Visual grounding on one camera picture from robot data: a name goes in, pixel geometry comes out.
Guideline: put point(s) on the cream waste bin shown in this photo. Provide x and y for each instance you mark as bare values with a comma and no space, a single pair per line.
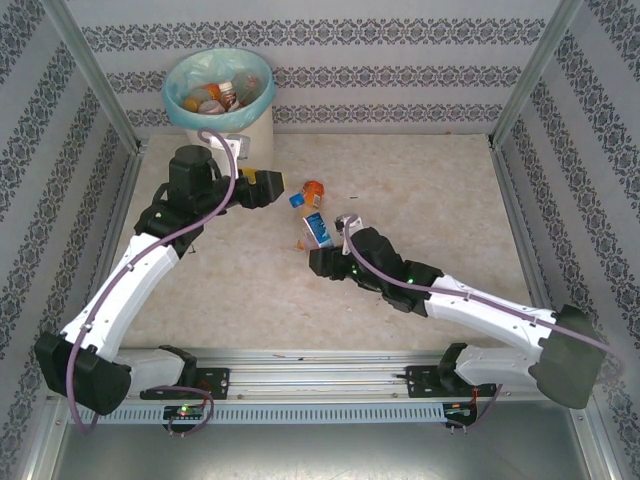
260,145

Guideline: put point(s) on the grey sheet metal shelf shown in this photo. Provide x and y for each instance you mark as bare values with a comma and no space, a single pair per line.
320,455

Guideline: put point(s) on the blue label water bottle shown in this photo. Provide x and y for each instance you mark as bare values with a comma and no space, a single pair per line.
317,230

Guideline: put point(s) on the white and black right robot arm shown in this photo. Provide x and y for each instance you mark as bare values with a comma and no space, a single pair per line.
490,315

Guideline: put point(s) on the aluminium side rail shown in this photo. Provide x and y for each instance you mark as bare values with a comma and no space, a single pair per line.
520,225
120,200

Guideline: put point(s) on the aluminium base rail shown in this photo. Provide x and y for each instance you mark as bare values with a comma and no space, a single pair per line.
310,372

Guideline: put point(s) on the orange juice bottle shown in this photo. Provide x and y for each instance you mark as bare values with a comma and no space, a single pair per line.
315,190

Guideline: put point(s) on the pale blue bin liner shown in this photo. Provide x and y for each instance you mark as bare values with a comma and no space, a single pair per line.
172,100

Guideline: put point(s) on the aluminium frame post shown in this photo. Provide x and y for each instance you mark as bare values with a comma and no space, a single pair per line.
85,65
540,65

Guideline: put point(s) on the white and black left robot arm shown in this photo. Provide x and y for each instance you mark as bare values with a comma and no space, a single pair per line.
125,285

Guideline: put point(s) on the small circuit board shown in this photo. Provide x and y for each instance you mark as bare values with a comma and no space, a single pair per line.
457,410
185,411

